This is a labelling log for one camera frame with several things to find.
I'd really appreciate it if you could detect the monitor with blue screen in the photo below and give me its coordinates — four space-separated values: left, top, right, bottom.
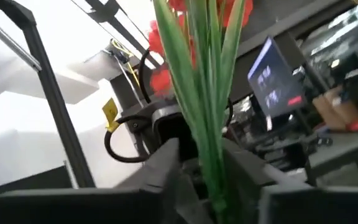
247 35 306 118

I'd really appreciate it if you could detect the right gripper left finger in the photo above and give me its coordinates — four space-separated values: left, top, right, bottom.
0 138 180 224

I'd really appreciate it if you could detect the red flower bunch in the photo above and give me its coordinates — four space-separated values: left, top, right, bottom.
147 0 254 224

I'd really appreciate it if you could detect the brown cardboard box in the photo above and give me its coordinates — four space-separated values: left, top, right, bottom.
331 86 358 132
311 93 347 131

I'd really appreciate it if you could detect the yellow cable tag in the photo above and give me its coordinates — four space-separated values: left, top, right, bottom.
101 97 121 134

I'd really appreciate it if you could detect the black frame post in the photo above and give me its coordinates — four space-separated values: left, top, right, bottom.
0 0 96 189

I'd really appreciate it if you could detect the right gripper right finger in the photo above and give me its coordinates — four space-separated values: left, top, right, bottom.
224 139 358 224

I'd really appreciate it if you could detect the grey desk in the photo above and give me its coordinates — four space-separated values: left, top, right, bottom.
305 132 358 187

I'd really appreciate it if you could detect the black cable loop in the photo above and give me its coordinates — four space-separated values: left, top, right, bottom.
103 114 151 164

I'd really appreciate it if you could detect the black curved cable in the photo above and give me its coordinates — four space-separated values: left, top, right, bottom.
138 48 152 105

